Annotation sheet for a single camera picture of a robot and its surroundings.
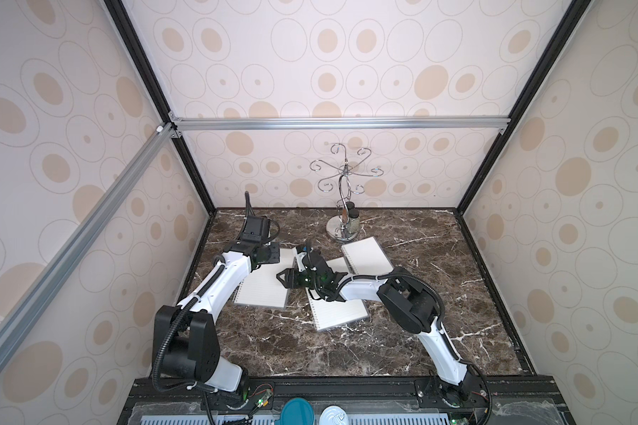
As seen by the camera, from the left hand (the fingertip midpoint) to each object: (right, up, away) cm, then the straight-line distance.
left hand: (277, 248), depth 87 cm
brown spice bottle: (+23, +12, +16) cm, 31 cm away
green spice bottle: (+27, +8, +19) cm, 34 cm away
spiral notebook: (-6, -13, +3) cm, 15 cm away
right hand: (+4, -9, +8) cm, 12 cm away
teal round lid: (+9, -39, -22) cm, 46 cm away
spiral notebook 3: (+31, -4, +16) cm, 36 cm away
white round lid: (+18, -41, -21) cm, 49 cm away
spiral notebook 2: (+18, -22, +1) cm, 28 cm away
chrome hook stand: (+24, +8, +22) cm, 33 cm away
